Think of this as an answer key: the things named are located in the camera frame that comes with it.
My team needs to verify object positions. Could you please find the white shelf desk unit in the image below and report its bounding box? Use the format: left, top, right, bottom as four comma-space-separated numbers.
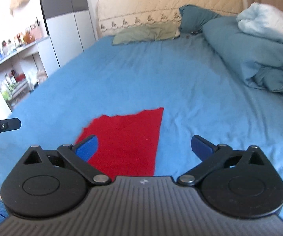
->
0, 36, 60, 119

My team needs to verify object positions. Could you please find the red knit sweater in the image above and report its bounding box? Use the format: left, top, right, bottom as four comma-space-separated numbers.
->
76, 108, 164, 180

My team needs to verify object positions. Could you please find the pink storage basket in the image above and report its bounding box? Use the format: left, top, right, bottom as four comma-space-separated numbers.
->
30, 26, 43, 40

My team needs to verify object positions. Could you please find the cream quilted headboard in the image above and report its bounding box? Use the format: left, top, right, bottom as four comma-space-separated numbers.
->
97, 0, 243, 37

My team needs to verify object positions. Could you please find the red box on shelf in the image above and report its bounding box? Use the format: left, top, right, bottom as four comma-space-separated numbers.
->
15, 74, 26, 82

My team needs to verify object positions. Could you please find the paper bag under shelf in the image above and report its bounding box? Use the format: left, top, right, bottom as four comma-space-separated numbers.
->
37, 70, 48, 85

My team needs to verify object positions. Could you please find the sage green pillow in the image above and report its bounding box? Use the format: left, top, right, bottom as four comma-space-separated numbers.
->
112, 22, 180, 45

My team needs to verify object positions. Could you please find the blue bed sheet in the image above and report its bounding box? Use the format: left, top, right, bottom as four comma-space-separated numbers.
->
0, 35, 283, 219

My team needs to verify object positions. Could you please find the teal folded duvet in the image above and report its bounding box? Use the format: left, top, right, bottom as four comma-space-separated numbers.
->
202, 17, 283, 94

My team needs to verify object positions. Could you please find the teal pillow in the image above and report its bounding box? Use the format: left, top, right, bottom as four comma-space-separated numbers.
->
179, 5, 221, 34

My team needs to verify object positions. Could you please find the light blue folded blanket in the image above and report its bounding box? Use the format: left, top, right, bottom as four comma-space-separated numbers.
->
236, 2, 283, 43

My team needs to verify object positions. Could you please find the orange teddy on shelf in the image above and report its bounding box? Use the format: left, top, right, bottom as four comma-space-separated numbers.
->
23, 31, 35, 44

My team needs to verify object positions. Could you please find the white grey wardrobe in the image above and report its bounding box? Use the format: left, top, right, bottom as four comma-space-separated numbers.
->
40, 0, 96, 67

